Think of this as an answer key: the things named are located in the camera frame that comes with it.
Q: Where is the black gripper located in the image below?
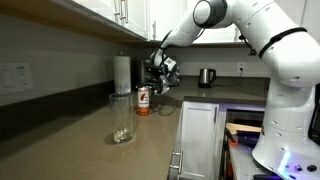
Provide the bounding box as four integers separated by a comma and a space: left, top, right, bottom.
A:
135, 65, 174, 96

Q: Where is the tall clear glass cup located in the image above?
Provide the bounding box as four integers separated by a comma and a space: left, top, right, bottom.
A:
108, 93, 135, 144

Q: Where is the silver toaster oven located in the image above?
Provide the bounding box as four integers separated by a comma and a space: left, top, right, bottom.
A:
139, 59, 183, 89

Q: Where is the white paper towel roll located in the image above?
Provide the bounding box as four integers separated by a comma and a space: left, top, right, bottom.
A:
113, 55, 132, 95

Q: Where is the steel electric kettle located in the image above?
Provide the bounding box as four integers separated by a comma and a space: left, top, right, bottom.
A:
198, 67, 217, 89

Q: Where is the black and orange clamp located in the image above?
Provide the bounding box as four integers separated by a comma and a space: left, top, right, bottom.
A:
224, 128, 240, 148

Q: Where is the wooden board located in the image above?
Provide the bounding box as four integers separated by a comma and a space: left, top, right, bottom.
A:
225, 122, 263, 135

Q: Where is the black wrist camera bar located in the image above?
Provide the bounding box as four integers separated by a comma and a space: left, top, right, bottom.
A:
144, 59, 168, 70

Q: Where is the black kettle cord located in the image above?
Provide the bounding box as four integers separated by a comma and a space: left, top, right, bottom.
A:
213, 69, 244, 88

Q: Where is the silver corner cabinet handle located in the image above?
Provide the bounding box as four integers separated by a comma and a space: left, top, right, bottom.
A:
169, 150, 184, 175

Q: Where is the black camera on stand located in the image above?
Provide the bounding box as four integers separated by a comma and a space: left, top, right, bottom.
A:
238, 33, 258, 57

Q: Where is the white wall outlet plate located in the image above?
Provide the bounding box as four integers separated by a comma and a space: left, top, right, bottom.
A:
0, 63, 35, 96

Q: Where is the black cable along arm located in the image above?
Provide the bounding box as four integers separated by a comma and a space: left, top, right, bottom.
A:
258, 27, 308, 59

